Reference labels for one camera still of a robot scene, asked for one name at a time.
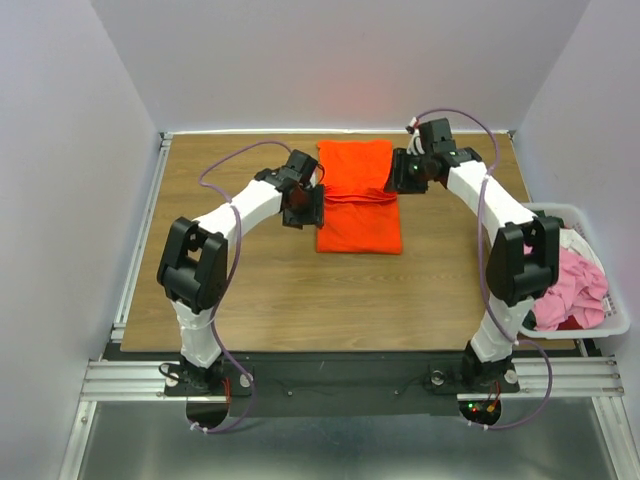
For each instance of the pink t shirt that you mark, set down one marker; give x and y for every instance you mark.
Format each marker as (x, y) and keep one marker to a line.
(574, 302)

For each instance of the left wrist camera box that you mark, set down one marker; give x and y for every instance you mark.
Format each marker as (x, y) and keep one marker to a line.
(300, 165)

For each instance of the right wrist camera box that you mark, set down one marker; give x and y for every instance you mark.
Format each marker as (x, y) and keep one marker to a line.
(431, 137)

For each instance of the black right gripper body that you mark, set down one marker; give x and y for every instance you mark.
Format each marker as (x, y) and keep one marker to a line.
(408, 172)

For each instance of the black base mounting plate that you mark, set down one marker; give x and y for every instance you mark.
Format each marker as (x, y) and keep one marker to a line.
(338, 384)

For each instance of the aluminium frame rail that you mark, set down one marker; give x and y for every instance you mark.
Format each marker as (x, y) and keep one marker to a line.
(583, 377)

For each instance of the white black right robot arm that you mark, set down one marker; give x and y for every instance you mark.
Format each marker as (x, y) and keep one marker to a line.
(518, 253)

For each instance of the white perforated laundry basket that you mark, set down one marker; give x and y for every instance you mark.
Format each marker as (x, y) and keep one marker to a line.
(615, 322)

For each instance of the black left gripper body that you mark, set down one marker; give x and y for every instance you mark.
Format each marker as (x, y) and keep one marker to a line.
(310, 208)

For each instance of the orange t shirt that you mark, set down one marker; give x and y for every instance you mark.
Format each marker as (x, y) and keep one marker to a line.
(360, 217)

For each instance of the white garment in basket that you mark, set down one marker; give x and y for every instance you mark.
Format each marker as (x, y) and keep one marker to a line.
(571, 240)

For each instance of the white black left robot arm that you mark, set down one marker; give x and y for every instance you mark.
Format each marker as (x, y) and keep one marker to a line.
(201, 256)

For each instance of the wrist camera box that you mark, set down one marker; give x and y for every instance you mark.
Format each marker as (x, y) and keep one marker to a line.
(431, 137)
(300, 165)

